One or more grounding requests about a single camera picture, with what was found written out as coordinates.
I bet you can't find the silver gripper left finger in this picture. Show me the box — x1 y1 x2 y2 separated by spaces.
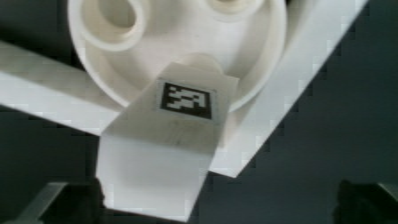
12 182 67 224

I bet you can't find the white round stool seat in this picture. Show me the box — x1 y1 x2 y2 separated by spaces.
67 0 287 108

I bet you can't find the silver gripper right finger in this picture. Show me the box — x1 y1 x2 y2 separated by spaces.
332 180 398 224

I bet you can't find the white stool leg tagged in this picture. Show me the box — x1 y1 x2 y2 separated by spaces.
95 54 238 222

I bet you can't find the white L-shaped fence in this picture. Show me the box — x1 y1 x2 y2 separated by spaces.
0 0 369 177

